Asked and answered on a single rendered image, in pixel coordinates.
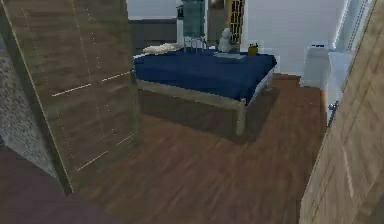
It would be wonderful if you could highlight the yellow framed lattice panel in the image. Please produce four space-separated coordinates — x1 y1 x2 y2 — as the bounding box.
227 0 246 44

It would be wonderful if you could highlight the teal chair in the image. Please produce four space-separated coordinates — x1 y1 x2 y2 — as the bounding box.
181 0 208 54

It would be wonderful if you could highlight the white bin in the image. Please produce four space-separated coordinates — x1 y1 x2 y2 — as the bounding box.
301 43 332 90

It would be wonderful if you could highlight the light wooden room door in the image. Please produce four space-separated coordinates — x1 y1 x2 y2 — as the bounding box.
298 0 384 224

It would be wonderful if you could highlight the dark grey low cabinet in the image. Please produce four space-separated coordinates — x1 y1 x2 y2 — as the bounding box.
128 18 178 51

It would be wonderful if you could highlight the grey laptop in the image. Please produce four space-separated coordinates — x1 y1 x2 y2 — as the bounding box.
214 51 247 61

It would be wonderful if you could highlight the yellow round object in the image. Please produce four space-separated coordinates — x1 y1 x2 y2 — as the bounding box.
247 42 260 56

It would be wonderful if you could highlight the blue covered bed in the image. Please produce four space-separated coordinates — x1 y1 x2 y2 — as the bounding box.
132 47 278 137

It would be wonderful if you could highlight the brown wooden cupboard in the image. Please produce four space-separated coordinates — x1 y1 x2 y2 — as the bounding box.
0 0 144 194

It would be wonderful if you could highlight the cream pillow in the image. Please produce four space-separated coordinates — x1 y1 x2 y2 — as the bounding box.
142 42 184 55

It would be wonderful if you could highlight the black door handle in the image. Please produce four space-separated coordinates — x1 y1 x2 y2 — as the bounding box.
327 100 340 128

